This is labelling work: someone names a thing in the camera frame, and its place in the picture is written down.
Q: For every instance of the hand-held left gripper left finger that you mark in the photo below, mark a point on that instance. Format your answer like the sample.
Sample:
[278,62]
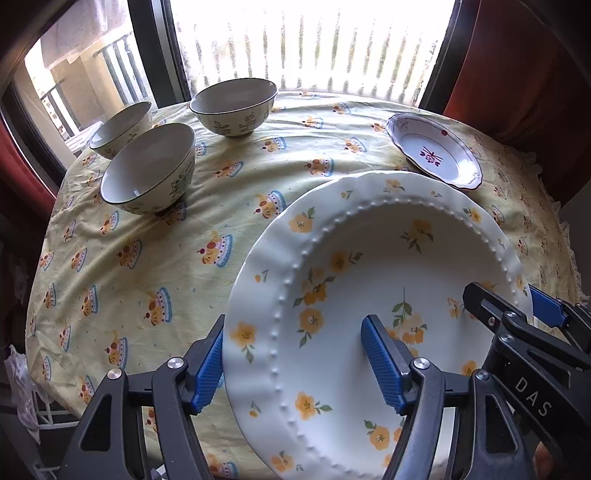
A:
[208,369]

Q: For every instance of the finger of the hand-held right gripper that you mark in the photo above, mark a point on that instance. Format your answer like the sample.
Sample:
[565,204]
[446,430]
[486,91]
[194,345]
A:
[485,302]
[547,308]

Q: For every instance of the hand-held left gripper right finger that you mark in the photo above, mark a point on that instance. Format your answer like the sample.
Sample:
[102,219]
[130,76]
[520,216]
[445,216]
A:
[382,364]

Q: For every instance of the large yellow floral plate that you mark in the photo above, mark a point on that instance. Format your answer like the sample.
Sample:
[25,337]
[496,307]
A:
[351,277]

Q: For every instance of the floral ceramic bowl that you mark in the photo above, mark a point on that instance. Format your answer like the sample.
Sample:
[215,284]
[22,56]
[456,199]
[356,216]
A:
[233,104]
[121,124]
[147,170]

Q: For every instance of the yellow printed tablecloth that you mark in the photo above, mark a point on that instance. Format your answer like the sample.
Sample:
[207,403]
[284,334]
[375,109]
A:
[184,258]

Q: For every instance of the small red patterned plate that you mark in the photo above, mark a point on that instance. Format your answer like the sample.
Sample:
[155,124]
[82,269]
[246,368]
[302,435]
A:
[431,145]

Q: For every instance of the clear plastic bag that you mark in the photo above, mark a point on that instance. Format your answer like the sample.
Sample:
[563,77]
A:
[21,383]

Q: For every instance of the red curtain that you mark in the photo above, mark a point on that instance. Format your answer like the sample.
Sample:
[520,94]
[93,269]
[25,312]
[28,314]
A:
[521,69]
[21,166]

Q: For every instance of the white plastic crate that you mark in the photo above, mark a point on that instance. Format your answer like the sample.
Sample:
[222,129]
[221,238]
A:
[85,138]

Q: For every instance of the balcony railing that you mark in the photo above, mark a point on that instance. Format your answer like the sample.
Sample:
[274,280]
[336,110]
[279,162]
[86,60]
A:
[323,50]

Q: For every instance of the white sheer curtain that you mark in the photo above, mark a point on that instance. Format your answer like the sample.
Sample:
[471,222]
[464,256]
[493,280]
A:
[78,27]

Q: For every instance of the black window frame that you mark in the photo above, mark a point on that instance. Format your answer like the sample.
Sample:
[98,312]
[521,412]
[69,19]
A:
[157,46]

